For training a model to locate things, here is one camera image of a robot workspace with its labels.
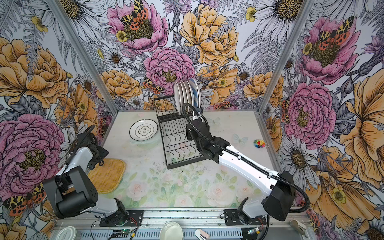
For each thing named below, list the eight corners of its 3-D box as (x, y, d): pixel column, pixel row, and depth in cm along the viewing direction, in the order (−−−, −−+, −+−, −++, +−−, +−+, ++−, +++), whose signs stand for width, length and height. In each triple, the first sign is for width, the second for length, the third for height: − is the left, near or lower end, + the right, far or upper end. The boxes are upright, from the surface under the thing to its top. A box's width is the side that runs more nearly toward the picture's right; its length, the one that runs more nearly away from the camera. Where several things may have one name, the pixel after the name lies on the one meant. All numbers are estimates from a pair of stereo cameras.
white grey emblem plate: (127, 140, 106) (126, 138, 104) (134, 120, 118) (133, 118, 116) (155, 140, 106) (154, 138, 104) (159, 120, 118) (158, 118, 117)
